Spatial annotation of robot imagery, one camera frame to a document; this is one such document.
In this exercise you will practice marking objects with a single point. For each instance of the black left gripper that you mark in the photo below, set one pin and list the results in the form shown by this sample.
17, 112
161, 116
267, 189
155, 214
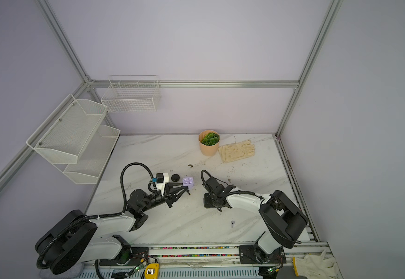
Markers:
169, 195

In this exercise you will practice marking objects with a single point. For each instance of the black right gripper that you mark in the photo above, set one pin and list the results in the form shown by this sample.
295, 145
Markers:
218, 190

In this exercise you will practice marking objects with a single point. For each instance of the purple earbud charging case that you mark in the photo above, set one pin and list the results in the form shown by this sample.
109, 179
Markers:
188, 182

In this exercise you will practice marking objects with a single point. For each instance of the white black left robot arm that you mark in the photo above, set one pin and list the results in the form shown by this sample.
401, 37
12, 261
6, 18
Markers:
82, 238

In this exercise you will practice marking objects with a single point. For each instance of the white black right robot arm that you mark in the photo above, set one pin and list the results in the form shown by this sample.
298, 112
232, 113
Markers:
284, 221

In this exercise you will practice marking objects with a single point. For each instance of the black round charging case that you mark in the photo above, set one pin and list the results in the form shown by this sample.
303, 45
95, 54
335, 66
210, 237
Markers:
175, 177

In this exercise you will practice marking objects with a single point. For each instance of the orange pot with green plant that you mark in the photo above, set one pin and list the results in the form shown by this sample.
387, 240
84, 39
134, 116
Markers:
209, 142

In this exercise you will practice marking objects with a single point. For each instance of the yellow tag box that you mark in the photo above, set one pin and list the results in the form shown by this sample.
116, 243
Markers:
151, 271

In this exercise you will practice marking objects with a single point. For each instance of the white mesh lower shelf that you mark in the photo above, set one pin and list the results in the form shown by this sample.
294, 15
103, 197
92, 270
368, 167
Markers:
91, 164

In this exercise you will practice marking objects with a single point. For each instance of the white mesh shelf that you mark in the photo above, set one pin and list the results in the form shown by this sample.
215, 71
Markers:
91, 164
65, 134

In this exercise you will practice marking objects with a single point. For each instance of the white glove yellow cuff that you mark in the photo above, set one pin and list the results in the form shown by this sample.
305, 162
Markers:
316, 267

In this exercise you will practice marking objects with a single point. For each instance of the white mesh upper shelf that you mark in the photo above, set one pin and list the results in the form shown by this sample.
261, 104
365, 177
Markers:
65, 134

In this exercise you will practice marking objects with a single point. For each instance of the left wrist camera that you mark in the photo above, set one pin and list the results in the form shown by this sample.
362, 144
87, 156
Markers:
159, 183

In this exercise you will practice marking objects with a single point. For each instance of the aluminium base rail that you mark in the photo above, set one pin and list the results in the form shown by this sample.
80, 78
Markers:
224, 255

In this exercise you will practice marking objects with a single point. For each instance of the white wire basket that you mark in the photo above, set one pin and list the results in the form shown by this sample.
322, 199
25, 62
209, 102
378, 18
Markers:
132, 93

